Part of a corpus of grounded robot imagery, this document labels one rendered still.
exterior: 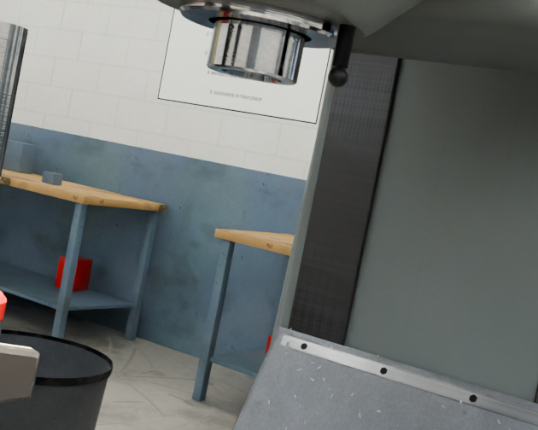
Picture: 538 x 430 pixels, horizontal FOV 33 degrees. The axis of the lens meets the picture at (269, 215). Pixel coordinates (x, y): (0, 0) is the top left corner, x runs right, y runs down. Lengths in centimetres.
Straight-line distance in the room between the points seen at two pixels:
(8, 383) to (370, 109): 53
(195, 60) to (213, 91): 26
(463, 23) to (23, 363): 32
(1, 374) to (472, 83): 54
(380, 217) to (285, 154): 451
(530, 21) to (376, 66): 33
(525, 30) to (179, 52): 539
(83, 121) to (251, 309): 185
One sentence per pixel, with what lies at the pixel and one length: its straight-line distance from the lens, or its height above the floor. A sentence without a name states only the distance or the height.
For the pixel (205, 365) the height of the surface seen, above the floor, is 19.
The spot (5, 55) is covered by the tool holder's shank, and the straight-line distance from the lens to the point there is 39.
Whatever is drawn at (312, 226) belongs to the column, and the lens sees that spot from 86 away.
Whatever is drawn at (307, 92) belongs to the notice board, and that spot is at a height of 170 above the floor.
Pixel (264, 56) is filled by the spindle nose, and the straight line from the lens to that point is 45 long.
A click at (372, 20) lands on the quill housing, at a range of 45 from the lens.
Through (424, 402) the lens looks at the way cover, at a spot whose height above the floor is 106.
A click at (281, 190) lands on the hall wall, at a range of 532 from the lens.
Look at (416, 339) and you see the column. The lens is 82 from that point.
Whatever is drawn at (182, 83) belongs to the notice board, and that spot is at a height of 165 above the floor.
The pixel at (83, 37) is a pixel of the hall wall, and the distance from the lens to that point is 646.
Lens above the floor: 124
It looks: 3 degrees down
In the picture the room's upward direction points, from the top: 11 degrees clockwise
